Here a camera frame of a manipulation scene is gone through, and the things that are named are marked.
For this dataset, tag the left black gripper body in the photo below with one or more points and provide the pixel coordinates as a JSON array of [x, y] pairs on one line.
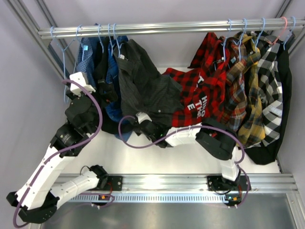
[[105, 88]]

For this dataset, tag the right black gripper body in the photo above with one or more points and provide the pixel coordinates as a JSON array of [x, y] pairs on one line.
[[145, 126]]

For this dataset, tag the dark grey pinstripe shirt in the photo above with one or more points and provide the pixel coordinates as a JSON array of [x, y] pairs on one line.
[[143, 88]]

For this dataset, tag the light blue wire hanger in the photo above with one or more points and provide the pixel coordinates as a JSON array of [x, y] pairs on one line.
[[115, 35]]

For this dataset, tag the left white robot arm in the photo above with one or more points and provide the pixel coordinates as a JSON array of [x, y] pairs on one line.
[[39, 198]]

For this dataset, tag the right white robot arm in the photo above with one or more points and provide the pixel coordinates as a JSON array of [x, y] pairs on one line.
[[217, 139]]

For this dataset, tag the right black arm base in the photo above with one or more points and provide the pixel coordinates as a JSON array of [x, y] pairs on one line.
[[221, 185]]

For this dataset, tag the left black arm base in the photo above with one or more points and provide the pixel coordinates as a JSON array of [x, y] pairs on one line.
[[106, 182]]

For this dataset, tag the blue plaid shirt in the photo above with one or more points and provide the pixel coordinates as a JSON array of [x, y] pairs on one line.
[[114, 108]]

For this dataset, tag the light blue checked shirt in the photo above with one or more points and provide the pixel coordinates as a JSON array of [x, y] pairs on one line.
[[85, 59]]

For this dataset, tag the light blue empty hanger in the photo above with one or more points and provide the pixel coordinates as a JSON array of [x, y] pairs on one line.
[[64, 49]]

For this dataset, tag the red black plaid shirt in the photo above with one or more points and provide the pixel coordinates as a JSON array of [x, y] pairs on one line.
[[202, 95]]

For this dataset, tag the yellow brown plaid shirt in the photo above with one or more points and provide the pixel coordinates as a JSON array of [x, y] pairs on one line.
[[242, 107]]

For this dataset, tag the red plaid hanging shirt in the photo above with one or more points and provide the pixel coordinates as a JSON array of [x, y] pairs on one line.
[[212, 56]]

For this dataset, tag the black shirt far right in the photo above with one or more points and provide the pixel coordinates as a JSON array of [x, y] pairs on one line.
[[267, 154]]

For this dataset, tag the black white plaid shirt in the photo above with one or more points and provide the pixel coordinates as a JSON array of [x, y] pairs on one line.
[[270, 87]]

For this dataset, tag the pink hanger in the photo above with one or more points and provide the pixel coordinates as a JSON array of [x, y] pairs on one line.
[[281, 32]]

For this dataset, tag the black hanging garment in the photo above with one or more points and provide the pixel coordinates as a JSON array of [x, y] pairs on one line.
[[100, 72]]

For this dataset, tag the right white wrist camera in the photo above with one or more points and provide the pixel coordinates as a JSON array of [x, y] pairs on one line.
[[141, 117]]

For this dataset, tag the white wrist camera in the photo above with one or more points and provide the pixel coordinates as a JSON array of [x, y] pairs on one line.
[[81, 79], [141, 117]]

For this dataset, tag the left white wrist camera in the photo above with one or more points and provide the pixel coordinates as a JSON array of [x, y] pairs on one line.
[[81, 79]]

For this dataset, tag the aluminium hanging rail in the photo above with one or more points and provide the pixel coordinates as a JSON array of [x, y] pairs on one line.
[[172, 27]]

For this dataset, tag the aluminium front rail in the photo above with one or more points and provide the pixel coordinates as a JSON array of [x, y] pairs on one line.
[[191, 188]]

